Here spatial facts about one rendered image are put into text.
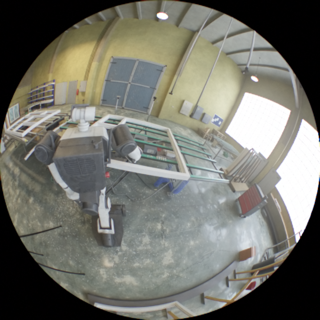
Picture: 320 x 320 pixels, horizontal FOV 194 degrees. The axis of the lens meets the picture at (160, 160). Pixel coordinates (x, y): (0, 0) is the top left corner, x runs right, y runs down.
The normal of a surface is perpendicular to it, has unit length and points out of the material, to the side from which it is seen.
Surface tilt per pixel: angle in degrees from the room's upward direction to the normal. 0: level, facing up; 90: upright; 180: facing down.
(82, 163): 87
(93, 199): 42
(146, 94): 90
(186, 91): 90
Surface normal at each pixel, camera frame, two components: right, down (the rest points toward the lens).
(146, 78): 0.09, 0.65
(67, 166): 0.52, 0.62
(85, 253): 0.33, -0.74
